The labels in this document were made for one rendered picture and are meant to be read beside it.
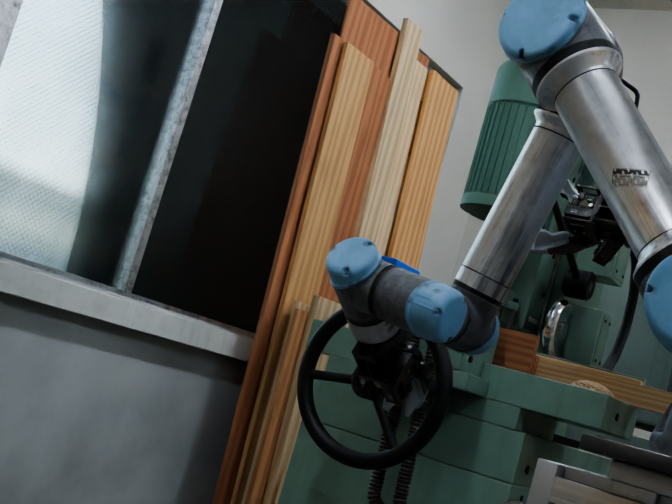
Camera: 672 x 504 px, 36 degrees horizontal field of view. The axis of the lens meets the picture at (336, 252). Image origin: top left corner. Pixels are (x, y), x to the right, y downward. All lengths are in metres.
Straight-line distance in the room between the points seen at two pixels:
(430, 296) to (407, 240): 2.72
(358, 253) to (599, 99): 0.37
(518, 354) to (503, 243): 0.52
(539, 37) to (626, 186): 0.22
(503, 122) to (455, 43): 2.41
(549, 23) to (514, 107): 0.76
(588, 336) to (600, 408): 0.38
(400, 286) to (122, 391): 1.95
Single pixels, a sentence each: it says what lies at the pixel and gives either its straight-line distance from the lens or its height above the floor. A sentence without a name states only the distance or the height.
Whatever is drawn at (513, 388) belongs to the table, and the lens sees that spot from 1.86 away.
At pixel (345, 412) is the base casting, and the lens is 1.99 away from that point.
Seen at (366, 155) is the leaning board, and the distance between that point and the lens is 3.81.
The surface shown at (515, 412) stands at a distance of 1.86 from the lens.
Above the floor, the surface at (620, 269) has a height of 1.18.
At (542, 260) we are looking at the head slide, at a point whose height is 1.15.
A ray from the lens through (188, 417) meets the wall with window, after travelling 3.47.
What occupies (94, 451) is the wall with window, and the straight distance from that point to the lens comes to 3.21.
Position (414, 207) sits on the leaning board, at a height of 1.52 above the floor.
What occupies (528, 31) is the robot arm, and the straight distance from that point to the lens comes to 1.36.
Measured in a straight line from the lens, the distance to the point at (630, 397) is 1.96.
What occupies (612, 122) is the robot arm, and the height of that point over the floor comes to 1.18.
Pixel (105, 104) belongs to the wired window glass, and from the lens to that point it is 3.08.
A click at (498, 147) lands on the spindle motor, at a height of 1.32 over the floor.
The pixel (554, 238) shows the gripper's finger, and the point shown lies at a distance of 1.86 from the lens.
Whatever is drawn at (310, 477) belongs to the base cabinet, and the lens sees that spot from 2.02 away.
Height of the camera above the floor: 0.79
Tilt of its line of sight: 7 degrees up
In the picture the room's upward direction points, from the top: 16 degrees clockwise
